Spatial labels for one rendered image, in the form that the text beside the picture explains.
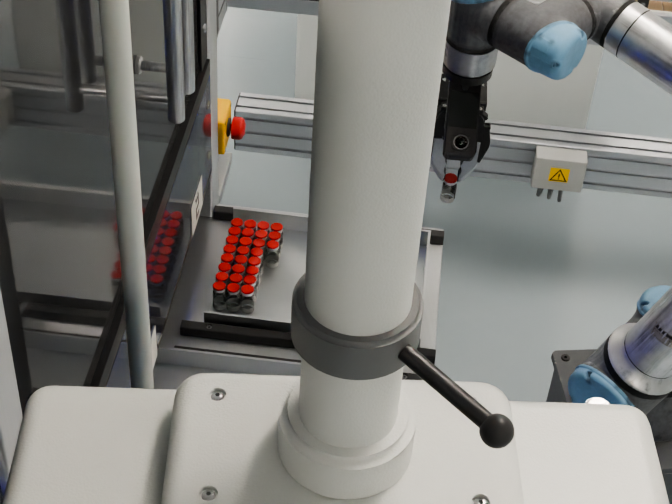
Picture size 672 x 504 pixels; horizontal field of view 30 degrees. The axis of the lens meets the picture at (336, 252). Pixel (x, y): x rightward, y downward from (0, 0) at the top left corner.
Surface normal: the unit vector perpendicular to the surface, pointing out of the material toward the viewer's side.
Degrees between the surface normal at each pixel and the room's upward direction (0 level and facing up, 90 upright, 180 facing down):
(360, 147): 90
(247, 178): 0
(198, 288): 0
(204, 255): 0
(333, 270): 90
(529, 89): 90
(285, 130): 90
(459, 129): 38
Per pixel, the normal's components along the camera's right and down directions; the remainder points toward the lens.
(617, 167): -0.11, 0.66
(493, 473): 0.05, -0.74
